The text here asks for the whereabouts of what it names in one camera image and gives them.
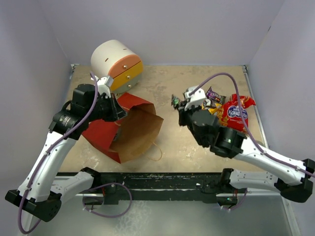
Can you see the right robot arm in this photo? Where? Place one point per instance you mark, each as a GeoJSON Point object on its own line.
{"type": "Point", "coordinates": [280, 174]}

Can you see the clear tape roll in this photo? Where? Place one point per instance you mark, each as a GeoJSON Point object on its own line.
{"type": "Point", "coordinates": [260, 143]}

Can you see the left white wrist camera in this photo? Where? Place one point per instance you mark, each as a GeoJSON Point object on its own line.
{"type": "Point", "coordinates": [104, 84]}

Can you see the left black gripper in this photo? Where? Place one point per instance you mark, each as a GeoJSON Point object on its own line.
{"type": "Point", "coordinates": [113, 107]}

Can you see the purple candy pack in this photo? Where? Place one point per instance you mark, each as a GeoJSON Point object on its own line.
{"type": "Point", "coordinates": [210, 94]}

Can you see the brown m&m's pack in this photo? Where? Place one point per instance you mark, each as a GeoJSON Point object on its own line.
{"type": "Point", "coordinates": [175, 101]}

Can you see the red candy bag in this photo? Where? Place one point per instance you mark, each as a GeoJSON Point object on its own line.
{"type": "Point", "coordinates": [229, 113]}

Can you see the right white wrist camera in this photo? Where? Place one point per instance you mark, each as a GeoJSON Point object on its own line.
{"type": "Point", "coordinates": [193, 100]}

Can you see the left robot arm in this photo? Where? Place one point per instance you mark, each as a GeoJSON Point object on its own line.
{"type": "Point", "coordinates": [36, 195]}

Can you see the red brown paper bag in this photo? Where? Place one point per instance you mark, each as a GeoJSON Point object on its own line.
{"type": "Point", "coordinates": [130, 137]}

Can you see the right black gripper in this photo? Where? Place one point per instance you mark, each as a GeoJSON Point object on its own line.
{"type": "Point", "coordinates": [182, 112]}

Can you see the round mini drawer cabinet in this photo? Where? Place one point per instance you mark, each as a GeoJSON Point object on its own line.
{"type": "Point", "coordinates": [113, 58]}

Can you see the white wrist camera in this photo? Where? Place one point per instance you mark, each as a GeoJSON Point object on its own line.
{"type": "Point", "coordinates": [104, 84]}
{"type": "Point", "coordinates": [193, 100]}

